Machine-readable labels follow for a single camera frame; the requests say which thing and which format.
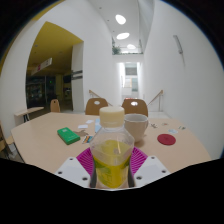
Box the white hanging sign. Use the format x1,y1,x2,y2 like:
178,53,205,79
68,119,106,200
30,57,54,76

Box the wooden chair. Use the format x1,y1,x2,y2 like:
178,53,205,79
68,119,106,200
121,98,149,118
84,97,110,117
49,98,62,114
0,121,16,160

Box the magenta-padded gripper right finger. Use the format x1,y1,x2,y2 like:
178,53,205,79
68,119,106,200
130,146,171,188

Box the light blue printed paper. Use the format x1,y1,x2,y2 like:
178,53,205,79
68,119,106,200
94,118,103,134

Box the green balcony plant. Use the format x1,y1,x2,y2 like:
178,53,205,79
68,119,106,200
111,45,122,56

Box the clear bottle with yellow drink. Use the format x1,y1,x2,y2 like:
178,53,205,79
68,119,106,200
89,105,136,190

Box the small green box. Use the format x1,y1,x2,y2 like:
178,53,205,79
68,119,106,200
56,126,81,146

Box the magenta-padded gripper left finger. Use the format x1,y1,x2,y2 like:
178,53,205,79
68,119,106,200
54,146,98,190

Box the flat round red coaster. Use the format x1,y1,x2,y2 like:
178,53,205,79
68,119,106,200
156,133,177,146

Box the beige ceramic mug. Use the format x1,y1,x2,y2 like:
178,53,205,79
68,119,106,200
123,113,150,143

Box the small colourful striped sticker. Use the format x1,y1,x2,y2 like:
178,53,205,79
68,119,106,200
81,134,95,145

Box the wooden stair handrail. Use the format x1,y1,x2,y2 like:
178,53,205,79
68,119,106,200
147,89,165,113
88,89,113,107

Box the wooden side table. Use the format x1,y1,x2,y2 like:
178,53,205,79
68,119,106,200
13,106,45,123

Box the round ceiling lights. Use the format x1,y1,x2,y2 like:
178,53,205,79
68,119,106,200
114,13,138,51

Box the black wall sign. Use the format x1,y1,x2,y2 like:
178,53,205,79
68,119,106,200
71,69,84,81

